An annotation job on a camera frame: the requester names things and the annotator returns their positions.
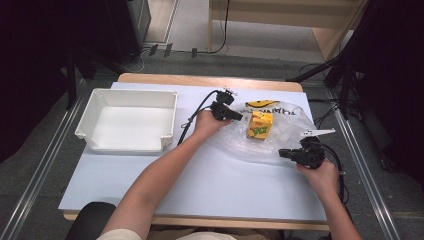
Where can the metal floor rail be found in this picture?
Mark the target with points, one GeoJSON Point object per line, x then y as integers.
{"type": "Point", "coordinates": [363, 166]}
{"type": "Point", "coordinates": [36, 170]}

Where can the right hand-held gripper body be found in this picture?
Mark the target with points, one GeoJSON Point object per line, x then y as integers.
{"type": "Point", "coordinates": [311, 153]}

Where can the black metal stand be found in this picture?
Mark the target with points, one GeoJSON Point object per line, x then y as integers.
{"type": "Point", "coordinates": [345, 90]}
{"type": "Point", "coordinates": [70, 80]}

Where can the person's left hand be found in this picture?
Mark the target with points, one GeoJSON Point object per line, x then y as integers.
{"type": "Point", "coordinates": [206, 125]}

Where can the person's beige trousers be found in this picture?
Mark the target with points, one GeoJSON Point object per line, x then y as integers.
{"type": "Point", "coordinates": [260, 233]}

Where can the person's white shirt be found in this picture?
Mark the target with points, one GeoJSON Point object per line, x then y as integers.
{"type": "Point", "coordinates": [120, 235]}

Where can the yellow juice carton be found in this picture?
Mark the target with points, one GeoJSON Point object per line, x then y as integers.
{"type": "Point", "coordinates": [260, 126]}

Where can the black floor bracket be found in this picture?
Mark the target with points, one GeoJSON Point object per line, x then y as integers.
{"type": "Point", "coordinates": [194, 52]}
{"type": "Point", "coordinates": [167, 50]}
{"type": "Point", "coordinates": [153, 50]}

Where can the clear plastic bag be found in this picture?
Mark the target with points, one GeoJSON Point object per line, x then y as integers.
{"type": "Point", "coordinates": [286, 133]}

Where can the light blue table board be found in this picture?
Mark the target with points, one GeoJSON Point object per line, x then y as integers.
{"type": "Point", "coordinates": [233, 186]}

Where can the person's right hand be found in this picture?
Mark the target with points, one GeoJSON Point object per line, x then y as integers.
{"type": "Point", "coordinates": [323, 178]}

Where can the dark curtain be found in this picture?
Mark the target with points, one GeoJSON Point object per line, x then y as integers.
{"type": "Point", "coordinates": [30, 66]}
{"type": "Point", "coordinates": [393, 66]}

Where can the wooden shelf unit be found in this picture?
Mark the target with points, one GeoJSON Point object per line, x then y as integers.
{"type": "Point", "coordinates": [283, 13]}

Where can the white plastic bin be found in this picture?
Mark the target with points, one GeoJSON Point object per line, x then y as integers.
{"type": "Point", "coordinates": [133, 123]}

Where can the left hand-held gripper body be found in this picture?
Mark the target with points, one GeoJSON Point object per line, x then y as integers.
{"type": "Point", "coordinates": [221, 100]}

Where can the black cabinet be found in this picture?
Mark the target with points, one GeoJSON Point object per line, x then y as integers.
{"type": "Point", "coordinates": [130, 26]}

